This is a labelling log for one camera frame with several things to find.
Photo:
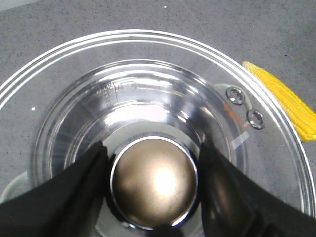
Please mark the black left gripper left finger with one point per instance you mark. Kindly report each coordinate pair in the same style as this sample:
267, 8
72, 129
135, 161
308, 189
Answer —
68, 205

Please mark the yellow corn cob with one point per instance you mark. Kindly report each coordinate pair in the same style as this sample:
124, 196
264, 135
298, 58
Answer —
300, 114

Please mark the pale green electric cooking pot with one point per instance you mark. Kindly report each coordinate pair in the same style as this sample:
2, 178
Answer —
151, 116

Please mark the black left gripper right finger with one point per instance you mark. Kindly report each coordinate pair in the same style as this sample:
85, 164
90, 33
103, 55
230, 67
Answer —
232, 205

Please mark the glass pot lid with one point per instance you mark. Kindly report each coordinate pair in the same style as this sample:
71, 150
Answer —
268, 147

